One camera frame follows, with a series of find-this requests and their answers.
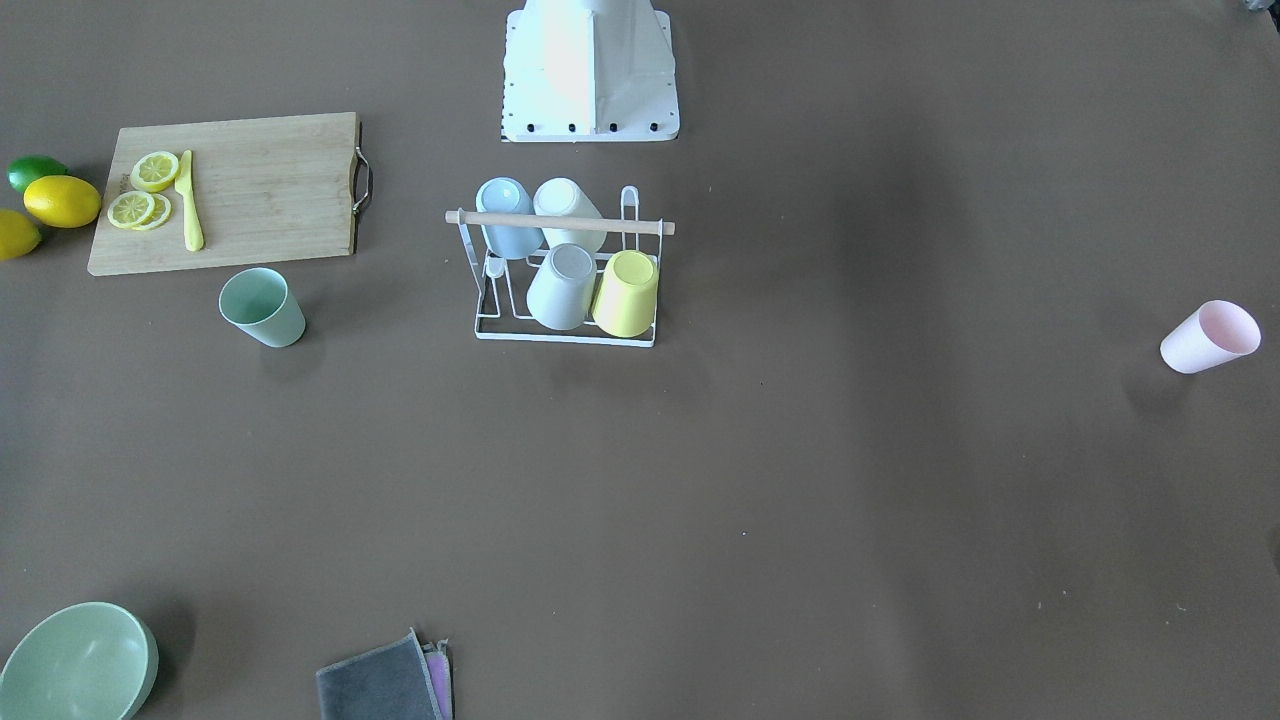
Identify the mint green cup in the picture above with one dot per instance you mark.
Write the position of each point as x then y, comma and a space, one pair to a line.
260, 303

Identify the pink cup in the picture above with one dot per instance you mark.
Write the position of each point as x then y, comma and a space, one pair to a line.
1216, 333

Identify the yellow cup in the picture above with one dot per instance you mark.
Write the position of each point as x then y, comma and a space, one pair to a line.
626, 302

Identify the grey cup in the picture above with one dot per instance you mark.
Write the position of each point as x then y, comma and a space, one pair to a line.
561, 292

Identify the white cup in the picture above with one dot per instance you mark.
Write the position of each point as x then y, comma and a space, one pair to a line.
562, 197

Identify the purple cloth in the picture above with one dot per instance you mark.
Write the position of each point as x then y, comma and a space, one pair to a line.
436, 656

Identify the grey folded cloth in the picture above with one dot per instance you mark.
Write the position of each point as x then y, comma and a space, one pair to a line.
390, 682

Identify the bamboo cutting board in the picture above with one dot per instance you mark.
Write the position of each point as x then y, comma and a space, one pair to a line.
267, 190

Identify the yellow plastic knife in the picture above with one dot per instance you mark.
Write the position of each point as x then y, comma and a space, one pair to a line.
185, 186

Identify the lemon slice upper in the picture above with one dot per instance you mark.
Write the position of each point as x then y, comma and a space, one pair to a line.
155, 172

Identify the yellow lemon upper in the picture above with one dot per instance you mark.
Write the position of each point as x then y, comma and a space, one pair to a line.
62, 201

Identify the yellow lemon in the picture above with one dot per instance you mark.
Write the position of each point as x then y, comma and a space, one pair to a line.
18, 234
62, 201

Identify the green bowl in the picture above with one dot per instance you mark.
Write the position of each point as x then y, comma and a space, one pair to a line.
93, 660

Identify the yellow lemon lower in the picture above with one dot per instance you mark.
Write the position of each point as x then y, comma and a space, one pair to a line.
18, 234

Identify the green lime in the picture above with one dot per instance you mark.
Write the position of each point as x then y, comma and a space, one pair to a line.
27, 169

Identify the white wire cup holder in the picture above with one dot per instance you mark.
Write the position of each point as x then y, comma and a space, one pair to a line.
504, 243

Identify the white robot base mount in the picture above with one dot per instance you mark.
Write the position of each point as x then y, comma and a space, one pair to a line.
589, 71

